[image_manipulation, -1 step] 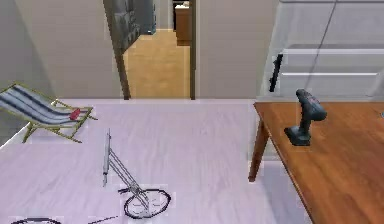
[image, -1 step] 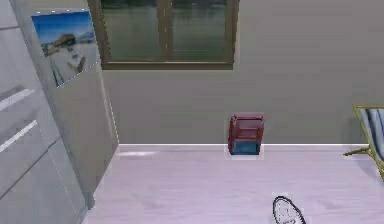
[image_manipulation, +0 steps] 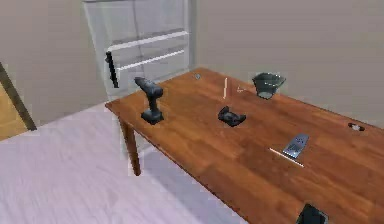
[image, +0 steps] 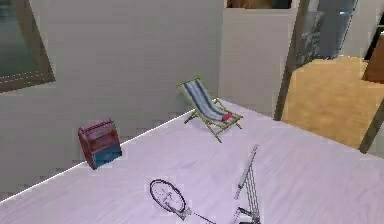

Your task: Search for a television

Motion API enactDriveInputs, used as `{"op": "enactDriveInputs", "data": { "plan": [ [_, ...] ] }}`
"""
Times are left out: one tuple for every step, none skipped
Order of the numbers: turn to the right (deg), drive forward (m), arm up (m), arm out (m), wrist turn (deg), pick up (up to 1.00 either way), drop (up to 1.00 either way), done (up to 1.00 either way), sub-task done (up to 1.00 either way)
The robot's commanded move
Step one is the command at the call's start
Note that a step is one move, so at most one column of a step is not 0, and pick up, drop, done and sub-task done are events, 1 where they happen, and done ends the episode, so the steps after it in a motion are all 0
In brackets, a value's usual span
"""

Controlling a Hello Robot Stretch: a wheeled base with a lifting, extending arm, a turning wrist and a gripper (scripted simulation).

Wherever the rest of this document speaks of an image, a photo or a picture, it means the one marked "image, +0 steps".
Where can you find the striped folding deck chair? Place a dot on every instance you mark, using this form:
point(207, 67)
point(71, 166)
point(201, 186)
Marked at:
point(204, 101)

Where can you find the red object on chair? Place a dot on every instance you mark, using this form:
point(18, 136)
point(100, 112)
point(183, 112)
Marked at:
point(227, 116)

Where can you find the red and blue cabinet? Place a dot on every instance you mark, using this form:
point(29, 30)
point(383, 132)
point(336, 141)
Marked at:
point(100, 143)

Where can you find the dark framed window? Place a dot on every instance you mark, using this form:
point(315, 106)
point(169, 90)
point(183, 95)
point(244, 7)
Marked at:
point(18, 43)

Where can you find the brown wooden furniture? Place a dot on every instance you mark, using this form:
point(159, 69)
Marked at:
point(376, 63)

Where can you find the brown framed wall picture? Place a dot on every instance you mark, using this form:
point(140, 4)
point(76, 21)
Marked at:
point(258, 3)

